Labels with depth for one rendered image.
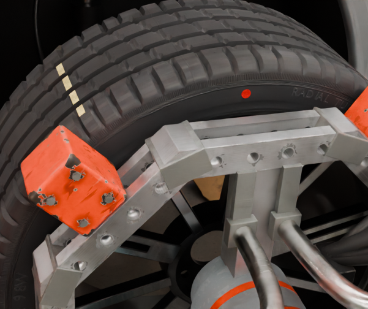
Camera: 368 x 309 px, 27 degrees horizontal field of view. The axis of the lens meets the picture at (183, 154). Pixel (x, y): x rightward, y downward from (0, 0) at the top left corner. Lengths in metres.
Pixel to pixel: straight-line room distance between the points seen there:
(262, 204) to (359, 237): 0.12
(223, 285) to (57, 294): 0.21
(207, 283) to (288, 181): 0.19
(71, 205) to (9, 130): 0.23
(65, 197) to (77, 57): 0.25
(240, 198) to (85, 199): 0.18
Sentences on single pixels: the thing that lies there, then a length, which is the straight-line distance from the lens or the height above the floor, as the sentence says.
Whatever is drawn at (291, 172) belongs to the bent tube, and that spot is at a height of 1.08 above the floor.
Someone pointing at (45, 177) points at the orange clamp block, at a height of 1.10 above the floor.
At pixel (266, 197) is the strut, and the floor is 1.04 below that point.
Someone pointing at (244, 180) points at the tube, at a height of 1.07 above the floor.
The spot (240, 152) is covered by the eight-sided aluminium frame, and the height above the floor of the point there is 1.11.
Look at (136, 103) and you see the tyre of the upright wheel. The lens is 0.90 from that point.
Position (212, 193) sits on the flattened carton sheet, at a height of 0.01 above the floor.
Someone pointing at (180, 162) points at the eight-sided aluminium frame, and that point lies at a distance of 0.85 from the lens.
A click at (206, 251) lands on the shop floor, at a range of 2.50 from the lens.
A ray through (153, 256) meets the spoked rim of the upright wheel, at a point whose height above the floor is 0.89.
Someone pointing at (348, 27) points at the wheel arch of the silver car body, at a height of 1.05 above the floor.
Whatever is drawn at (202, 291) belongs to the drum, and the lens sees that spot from 1.01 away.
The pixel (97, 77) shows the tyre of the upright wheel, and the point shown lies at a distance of 0.96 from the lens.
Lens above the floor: 1.56
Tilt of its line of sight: 32 degrees down
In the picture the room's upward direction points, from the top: 4 degrees clockwise
